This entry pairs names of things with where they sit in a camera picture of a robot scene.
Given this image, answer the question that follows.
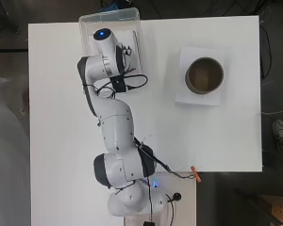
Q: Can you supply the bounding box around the white hanging sheet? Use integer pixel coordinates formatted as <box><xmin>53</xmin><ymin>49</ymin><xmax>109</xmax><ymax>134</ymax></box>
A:
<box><xmin>0</xmin><ymin>74</ymin><xmax>32</xmax><ymax>226</ymax></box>

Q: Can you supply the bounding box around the orange clamp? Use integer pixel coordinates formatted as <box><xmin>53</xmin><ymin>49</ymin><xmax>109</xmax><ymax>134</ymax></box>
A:
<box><xmin>190</xmin><ymin>166</ymin><xmax>202</xmax><ymax>183</ymax></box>

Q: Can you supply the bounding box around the clear plastic box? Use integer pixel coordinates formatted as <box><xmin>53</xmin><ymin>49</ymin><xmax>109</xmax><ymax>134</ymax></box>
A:
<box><xmin>78</xmin><ymin>7</ymin><xmax>142</xmax><ymax>74</ymax></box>

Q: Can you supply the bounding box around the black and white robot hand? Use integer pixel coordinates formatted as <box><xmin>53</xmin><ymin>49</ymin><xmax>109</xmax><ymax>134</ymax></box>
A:
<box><xmin>122</xmin><ymin>44</ymin><xmax>133</xmax><ymax>69</ymax></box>

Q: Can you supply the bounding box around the person's shoe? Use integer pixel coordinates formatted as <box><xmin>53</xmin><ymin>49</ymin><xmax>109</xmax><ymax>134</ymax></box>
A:
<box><xmin>272</xmin><ymin>119</ymin><xmax>283</xmax><ymax>151</ymax></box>

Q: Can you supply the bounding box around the white flat box stand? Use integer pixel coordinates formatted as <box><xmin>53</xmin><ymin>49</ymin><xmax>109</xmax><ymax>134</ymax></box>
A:
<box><xmin>175</xmin><ymin>46</ymin><xmax>225</xmax><ymax>106</ymax></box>

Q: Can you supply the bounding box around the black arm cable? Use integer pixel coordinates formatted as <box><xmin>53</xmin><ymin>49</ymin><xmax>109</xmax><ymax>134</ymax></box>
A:
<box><xmin>133</xmin><ymin>137</ymin><xmax>197</xmax><ymax>181</ymax></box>

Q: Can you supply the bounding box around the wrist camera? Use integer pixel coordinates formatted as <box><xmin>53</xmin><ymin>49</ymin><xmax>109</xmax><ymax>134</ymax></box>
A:
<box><xmin>111</xmin><ymin>74</ymin><xmax>128</xmax><ymax>93</ymax></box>

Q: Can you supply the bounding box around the brown round tub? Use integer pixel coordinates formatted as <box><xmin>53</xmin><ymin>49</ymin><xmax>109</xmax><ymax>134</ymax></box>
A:
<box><xmin>184</xmin><ymin>56</ymin><xmax>225</xmax><ymax>95</ymax></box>

